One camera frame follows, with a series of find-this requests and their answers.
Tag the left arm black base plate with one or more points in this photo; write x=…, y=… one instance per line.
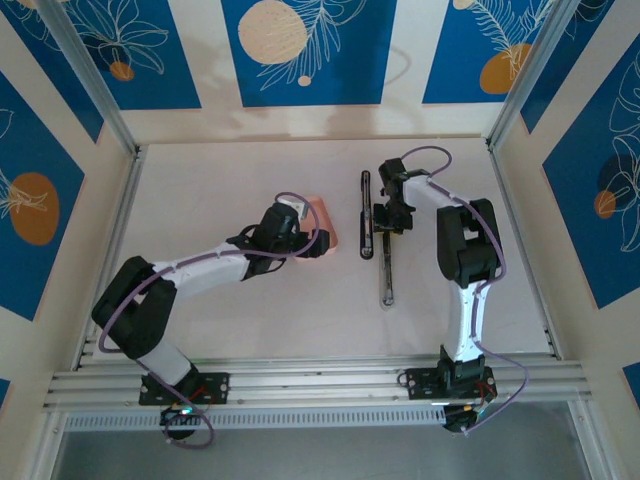
x=215, y=387

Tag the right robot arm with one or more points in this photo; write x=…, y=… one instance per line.
x=470, y=320

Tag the blue floral wall panel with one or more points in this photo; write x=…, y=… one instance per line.
x=570, y=65
x=50, y=65
x=30, y=150
x=150, y=50
x=350, y=60
x=460, y=50
x=590, y=225

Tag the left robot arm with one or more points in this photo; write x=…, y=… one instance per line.
x=200, y=270

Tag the black controller board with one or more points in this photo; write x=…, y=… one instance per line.
x=180, y=422
x=462, y=420

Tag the aluminium corner post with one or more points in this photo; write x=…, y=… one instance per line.
x=532, y=70
x=87, y=70

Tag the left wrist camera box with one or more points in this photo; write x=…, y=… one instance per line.
x=292, y=206

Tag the silver grey tool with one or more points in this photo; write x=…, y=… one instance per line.
x=366, y=190

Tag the pink plastic tray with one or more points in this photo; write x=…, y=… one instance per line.
x=317, y=212

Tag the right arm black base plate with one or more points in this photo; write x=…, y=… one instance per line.
x=420, y=385

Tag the aluminium side rail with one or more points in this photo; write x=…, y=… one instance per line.
x=125, y=200
x=507, y=200

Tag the aluminium front rail beam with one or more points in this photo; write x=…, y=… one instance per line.
x=320, y=380

